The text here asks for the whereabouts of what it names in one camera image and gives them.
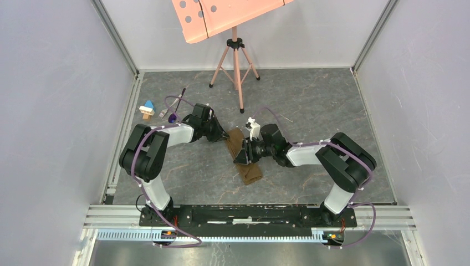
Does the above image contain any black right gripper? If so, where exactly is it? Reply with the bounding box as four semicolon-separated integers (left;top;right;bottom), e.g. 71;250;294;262
233;136;275;165

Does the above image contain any brown cloth napkin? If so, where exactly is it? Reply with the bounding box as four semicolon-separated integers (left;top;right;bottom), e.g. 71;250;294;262
225;128;263;186

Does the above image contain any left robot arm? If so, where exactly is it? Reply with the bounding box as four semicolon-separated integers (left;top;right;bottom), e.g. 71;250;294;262
119;104;229;226

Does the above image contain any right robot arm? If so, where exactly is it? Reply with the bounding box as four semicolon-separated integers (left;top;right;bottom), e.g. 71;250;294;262
233;122;377;226

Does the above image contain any purple plastic spoon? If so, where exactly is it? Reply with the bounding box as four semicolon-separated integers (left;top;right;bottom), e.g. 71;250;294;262
167;88;186;124

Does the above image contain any clear plastic fork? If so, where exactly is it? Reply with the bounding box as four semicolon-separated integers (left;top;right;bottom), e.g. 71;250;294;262
159;98;179;120

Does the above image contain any blue and wood toy block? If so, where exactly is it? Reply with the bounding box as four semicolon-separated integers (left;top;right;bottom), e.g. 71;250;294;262
139;100;155;120

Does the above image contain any pink music stand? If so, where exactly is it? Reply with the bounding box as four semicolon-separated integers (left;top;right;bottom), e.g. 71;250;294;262
172;0;291;113

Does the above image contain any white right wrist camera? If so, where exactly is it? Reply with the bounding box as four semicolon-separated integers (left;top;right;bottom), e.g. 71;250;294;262
245;117;261;141

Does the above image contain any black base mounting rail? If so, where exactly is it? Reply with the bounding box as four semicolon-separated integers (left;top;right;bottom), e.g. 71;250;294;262
139;204;357;238

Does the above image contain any white toothed cable strip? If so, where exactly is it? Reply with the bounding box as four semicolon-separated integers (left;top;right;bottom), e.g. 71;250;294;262
96;229;340;244

